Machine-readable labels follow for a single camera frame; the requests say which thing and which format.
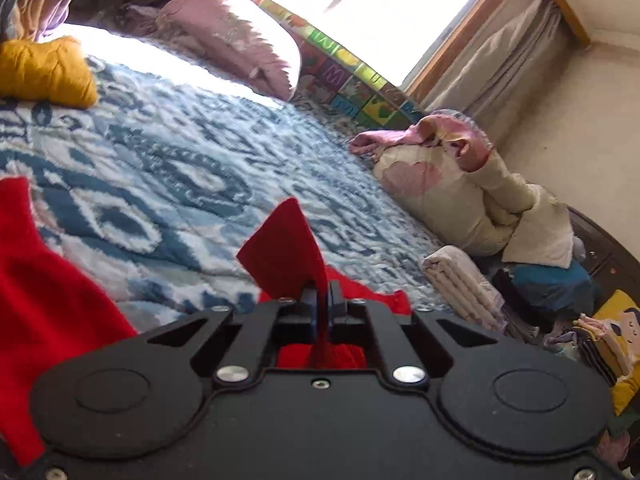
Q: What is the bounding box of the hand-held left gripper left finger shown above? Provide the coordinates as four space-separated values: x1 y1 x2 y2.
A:
147 286 320 389

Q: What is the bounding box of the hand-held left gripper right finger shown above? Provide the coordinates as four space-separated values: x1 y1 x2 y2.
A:
329 284 496 391

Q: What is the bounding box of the red fleece garment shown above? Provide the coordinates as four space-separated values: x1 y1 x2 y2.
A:
0 176 412 466

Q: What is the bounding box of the stack of folded pastel clothes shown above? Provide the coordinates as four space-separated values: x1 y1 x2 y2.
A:
545 312 631 386

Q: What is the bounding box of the folded cream lilac blanket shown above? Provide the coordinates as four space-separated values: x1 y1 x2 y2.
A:
422 246 506 328

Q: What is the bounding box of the cream comforter with pink print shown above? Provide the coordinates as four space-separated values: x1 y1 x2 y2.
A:
348 110 561 258

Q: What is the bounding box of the blue patterned quilt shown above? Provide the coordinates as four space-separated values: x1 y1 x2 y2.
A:
0 22 451 341

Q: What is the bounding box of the teal cloth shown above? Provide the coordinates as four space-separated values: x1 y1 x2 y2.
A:
510 260 596 316

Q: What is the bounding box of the colourful alphabet foam mat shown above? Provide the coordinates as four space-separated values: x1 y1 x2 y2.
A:
239 0 426 133

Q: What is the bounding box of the dark wooden headboard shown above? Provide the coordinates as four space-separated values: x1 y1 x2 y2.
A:
567 207 640 311

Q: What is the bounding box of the pink pillow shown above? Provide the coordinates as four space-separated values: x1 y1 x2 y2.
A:
125 0 306 103

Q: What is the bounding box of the yellow cartoon pillow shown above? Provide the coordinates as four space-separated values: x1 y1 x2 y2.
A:
592 290 640 416

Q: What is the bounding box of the window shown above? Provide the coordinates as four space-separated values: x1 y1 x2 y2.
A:
215 0 591 96

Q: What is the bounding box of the pale curtain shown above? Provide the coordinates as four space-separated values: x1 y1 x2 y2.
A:
415 0 563 121

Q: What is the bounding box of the yellow knit sweater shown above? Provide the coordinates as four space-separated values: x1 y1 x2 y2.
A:
0 36 98 108

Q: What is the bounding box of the lilac cloth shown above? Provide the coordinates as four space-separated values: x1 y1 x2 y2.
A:
35 0 76 43

